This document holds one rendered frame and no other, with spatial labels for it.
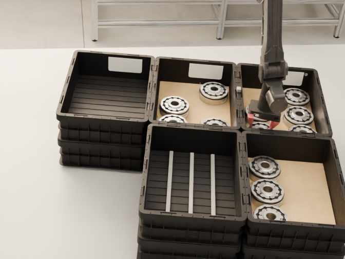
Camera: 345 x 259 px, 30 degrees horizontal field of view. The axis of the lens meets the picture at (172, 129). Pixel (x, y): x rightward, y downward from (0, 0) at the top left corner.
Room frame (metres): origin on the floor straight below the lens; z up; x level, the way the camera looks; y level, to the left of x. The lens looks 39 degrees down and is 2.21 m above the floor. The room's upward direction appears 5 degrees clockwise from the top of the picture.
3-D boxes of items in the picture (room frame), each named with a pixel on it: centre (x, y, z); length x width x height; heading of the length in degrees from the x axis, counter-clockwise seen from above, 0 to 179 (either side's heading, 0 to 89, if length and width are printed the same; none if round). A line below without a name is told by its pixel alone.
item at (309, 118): (1.83, -0.44, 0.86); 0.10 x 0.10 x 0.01
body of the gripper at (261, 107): (1.71, -0.30, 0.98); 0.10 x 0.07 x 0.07; 86
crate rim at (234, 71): (1.82, -0.07, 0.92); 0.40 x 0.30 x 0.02; 1
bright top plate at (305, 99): (1.94, -0.44, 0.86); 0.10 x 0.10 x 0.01
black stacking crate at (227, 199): (1.42, -0.07, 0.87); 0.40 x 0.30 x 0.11; 1
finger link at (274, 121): (1.71, -0.31, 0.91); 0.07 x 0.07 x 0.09; 86
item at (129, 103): (1.82, 0.23, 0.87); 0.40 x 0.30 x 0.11; 1
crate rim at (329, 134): (1.83, -0.37, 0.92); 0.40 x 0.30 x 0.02; 1
